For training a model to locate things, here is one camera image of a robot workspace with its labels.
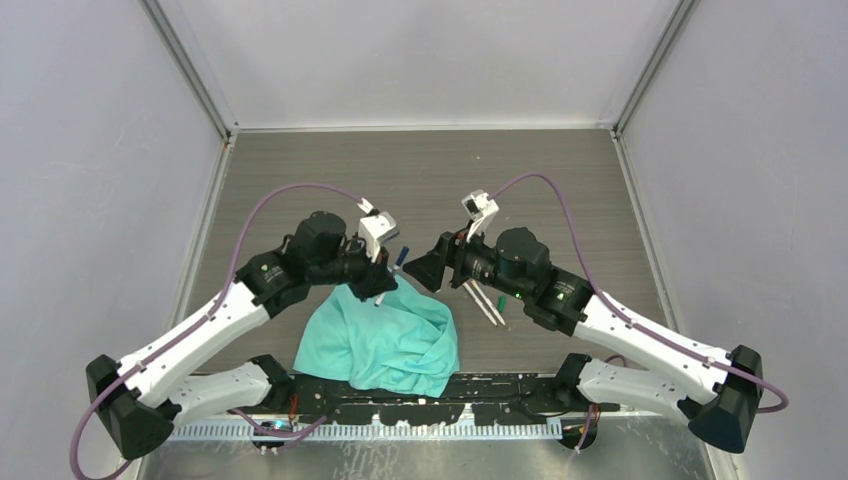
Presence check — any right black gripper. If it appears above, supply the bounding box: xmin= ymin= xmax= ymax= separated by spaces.
xmin=404 ymin=217 xmax=530 ymax=300

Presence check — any black-tipped white pen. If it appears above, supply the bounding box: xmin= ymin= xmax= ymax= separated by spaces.
xmin=374 ymin=265 xmax=400 ymax=307

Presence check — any orange-tipped white pen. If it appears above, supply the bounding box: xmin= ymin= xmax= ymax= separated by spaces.
xmin=463 ymin=282 xmax=498 ymax=327

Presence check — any blue pen cap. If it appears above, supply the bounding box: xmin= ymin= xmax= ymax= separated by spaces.
xmin=395 ymin=246 xmax=410 ymax=267

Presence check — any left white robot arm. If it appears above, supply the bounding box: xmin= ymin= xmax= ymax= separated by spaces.
xmin=86 ymin=209 xmax=399 ymax=460

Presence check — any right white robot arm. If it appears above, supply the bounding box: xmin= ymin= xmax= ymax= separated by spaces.
xmin=403 ymin=227 xmax=763 ymax=454

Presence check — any yellow-tipped white pen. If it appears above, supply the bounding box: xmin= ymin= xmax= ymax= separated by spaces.
xmin=473 ymin=283 xmax=507 ymax=327

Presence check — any teal cloth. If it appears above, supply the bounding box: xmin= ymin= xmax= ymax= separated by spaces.
xmin=293 ymin=277 xmax=460 ymax=398

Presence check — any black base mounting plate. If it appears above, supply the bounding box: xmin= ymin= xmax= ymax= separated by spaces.
xmin=242 ymin=373 xmax=588 ymax=426

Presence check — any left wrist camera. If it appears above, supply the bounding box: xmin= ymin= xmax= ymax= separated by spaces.
xmin=357 ymin=209 xmax=400 ymax=263

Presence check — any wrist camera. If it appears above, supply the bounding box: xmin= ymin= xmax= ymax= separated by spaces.
xmin=357 ymin=209 xmax=400 ymax=263
xmin=460 ymin=190 xmax=499 ymax=243

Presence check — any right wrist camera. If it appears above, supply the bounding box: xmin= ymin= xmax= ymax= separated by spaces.
xmin=460 ymin=190 xmax=499 ymax=243

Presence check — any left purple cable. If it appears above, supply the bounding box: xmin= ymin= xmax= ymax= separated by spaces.
xmin=68 ymin=182 xmax=372 ymax=480

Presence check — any purple cable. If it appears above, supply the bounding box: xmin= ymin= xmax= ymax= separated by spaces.
xmin=490 ymin=172 xmax=791 ymax=453
xmin=68 ymin=182 xmax=372 ymax=480

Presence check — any slotted aluminium rail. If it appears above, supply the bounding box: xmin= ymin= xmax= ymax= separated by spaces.
xmin=169 ymin=418 xmax=563 ymax=442

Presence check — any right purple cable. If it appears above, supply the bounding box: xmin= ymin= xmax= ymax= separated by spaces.
xmin=490 ymin=172 xmax=791 ymax=453

